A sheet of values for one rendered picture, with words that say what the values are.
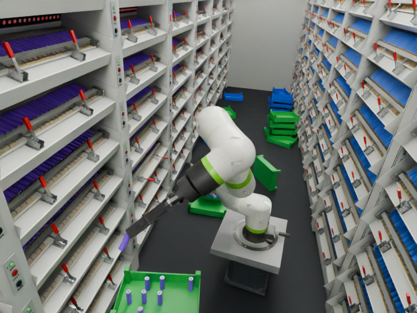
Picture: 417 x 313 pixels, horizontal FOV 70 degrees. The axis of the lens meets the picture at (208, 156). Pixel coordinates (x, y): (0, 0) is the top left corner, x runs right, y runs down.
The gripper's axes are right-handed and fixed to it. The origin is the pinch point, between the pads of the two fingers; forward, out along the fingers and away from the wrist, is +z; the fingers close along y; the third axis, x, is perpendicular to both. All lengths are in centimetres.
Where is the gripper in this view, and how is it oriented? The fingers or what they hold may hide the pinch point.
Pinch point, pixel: (139, 226)
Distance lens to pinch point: 89.9
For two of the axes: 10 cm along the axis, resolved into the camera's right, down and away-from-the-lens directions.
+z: -7.9, 6.0, 1.0
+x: -5.9, -8.0, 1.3
